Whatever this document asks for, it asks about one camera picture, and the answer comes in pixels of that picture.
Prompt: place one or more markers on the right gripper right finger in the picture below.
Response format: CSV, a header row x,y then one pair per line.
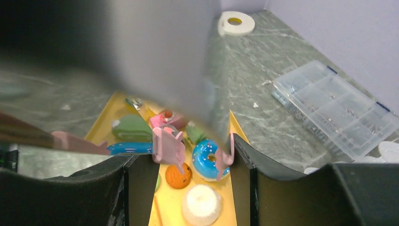
x,y
267,193

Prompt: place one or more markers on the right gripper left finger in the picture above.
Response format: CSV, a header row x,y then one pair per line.
x,y
116,192

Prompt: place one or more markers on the pink handled tongs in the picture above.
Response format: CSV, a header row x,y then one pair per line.
x,y
165,148

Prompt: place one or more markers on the blue frosted donut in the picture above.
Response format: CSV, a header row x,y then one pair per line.
x,y
204,160

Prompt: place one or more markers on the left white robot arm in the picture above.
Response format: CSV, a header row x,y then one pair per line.
x,y
159,50

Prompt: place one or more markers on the green round macaron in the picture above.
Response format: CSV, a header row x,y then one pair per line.
x,y
158,182

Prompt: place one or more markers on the orange round cookie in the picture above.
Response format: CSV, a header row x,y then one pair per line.
x,y
176,179

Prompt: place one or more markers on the green roll cake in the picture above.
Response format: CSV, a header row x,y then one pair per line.
x,y
132,128

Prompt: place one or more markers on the yellow serving tray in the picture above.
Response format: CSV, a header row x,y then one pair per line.
x,y
166,207

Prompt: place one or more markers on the white round cupcake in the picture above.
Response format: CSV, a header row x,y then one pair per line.
x,y
201,205

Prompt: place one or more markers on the clear plastic compartment box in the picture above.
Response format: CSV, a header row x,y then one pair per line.
x,y
347,122

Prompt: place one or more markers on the pink cake with cherry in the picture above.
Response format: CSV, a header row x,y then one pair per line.
x,y
168,118

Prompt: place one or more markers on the white tape roll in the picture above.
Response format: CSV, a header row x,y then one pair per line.
x,y
235,23

